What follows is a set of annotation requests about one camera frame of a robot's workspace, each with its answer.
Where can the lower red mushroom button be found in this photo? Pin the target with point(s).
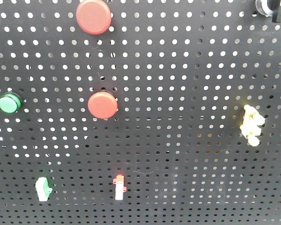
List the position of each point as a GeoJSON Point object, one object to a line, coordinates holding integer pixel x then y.
{"type": "Point", "coordinates": [102, 105]}

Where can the red mushroom button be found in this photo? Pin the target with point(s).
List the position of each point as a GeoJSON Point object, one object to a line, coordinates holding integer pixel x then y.
{"type": "Point", "coordinates": [102, 105]}
{"type": "Point", "coordinates": [93, 16]}

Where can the upper red mushroom button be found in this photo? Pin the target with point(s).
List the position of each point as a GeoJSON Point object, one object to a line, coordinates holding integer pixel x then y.
{"type": "Point", "coordinates": [93, 16]}

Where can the green round push button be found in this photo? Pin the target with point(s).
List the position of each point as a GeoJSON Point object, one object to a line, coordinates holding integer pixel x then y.
{"type": "Point", "coordinates": [10, 102]}

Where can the black perforated pegboard panel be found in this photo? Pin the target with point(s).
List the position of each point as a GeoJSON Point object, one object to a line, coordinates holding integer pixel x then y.
{"type": "Point", "coordinates": [181, 72]}

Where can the white red rocker switch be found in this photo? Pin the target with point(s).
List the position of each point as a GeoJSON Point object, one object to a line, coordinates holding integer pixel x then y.
{"type": "Point", "coordinates": [120, 189]}

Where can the yellow toggle switch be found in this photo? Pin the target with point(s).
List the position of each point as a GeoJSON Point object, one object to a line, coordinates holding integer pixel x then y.
{"type": "Point", "coordinates": [250, 127]}

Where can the white green rocker switch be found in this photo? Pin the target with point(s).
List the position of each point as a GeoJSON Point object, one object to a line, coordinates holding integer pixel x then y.
{"type": "Point", "coordinates": [42, 189]}

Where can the black rotary selector switch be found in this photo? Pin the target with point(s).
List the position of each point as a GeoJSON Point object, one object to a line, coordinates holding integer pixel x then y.
{"type": "Point", "coordinates": [269, 8]}

